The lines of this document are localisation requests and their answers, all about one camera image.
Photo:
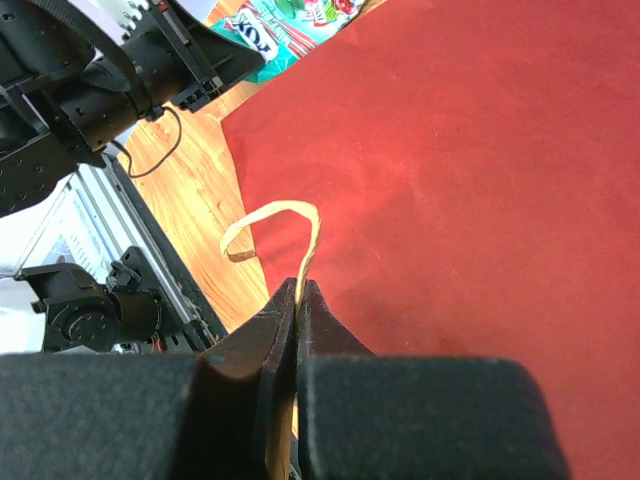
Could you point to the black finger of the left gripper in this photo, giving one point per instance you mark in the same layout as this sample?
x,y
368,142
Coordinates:
x,y
227,63

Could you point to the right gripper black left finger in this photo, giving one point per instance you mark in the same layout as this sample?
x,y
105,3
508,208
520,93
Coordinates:
x,y
223,414

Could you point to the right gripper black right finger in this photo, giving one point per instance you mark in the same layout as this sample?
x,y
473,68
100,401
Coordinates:
x,y
363,416

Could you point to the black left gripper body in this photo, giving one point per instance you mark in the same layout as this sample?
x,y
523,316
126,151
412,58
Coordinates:
x,y
174,54

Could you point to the teal Fox's candy bag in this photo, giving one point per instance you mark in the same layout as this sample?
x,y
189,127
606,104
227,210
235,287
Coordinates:
x,y
284,31

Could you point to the red brown paper bag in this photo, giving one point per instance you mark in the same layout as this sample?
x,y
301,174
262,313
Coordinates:
x,y
476,168

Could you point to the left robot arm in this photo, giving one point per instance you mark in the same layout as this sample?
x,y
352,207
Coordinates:
x,y
68,89

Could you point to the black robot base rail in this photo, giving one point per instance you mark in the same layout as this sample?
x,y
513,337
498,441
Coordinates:
x,y
102,276

